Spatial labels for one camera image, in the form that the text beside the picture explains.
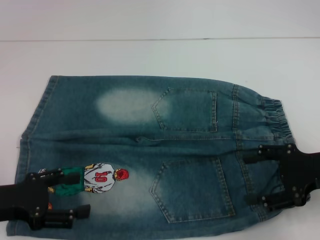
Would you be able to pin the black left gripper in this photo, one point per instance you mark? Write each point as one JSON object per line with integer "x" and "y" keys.
{"x": 22, "y": 202}

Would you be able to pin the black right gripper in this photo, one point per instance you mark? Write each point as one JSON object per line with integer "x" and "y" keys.
{"x": 302, "y": 175}

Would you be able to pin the blue denim shorts with print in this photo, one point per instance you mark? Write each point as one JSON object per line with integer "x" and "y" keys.
{"x": 130, "y": 120}

